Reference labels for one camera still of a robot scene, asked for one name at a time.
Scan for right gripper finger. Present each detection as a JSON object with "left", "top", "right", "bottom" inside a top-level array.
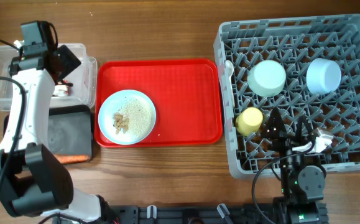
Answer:
[
  {"left": 295, "top": 118, "right": 313, "bottom": 140},
  {"left": 264, "top": 108, "right": 287, "bottom": 139}
]

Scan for white tissue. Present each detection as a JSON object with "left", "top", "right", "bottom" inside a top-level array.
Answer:
[{"left": 52, "top": 85, "right": 69, "bottom": 97}]

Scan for yellow cup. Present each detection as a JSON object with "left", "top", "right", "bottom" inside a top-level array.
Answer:
[{"left": 235, "top": 107, "right": 264, "bottom": 136}]

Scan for green bowl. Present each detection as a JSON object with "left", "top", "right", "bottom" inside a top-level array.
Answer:
[{"left": 247, "top": 60, "right": 286, "bottom": 97}]

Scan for light blue bowl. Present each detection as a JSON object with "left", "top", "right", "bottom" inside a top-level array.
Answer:
[{"left": 306, "top": 58, "right": 341, "bottom": 95}]

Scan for white plastic spoon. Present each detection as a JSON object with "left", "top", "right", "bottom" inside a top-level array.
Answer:
[{"left": 225, "top": 60, "right": 235, "bottom": 108}]

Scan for orange carrot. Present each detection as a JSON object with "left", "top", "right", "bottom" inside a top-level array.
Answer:
[{"left": 54, "top": 154, "right": 91, "bottom": 164}]

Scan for red snack wrapper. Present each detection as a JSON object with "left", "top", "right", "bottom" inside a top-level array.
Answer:
[{"left": 56, "top": 80, "right": 73, "bottom": 95}]

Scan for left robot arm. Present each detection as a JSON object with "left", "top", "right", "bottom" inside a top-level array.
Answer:
[{"left": 0, "top": 44, "right": 117, "bottom": 223}]

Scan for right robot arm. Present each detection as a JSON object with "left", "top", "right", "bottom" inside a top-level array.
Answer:
[{"left": 262, "top": 108, "right": 326, "bottom": 223}]

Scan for grey dishwasher rack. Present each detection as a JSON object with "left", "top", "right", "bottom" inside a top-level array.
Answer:
[{"left": 213, "top": 14, "right": 360, "bottom": 179}]

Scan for clear plastic bin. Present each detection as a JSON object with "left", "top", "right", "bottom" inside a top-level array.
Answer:
[{"left": 0, "top": 44, "right": 98, "bottom": 111}]

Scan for black tray bin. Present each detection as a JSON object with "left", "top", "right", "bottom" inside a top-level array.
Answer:
[{"left": 15, "top": 105, "right": 93, "bottom": 159}]

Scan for brown food scraps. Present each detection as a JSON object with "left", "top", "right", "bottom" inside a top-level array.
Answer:
[{"left": 113, "top": 113, "right": 129, "bottom": 134}]

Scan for light blue plate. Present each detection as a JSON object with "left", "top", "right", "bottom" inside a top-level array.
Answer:
[{"left": 98, "top": 90, "right": 157, "bottom": 146}]

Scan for red serving tray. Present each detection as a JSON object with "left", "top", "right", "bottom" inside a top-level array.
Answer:
[{"left": 95, "top": 58, "right": 223, "bottom": 147}]

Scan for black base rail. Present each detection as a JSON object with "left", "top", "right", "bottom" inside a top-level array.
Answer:
[{"left": 104, "top": 202, "right": 328, "bottom": 224}]

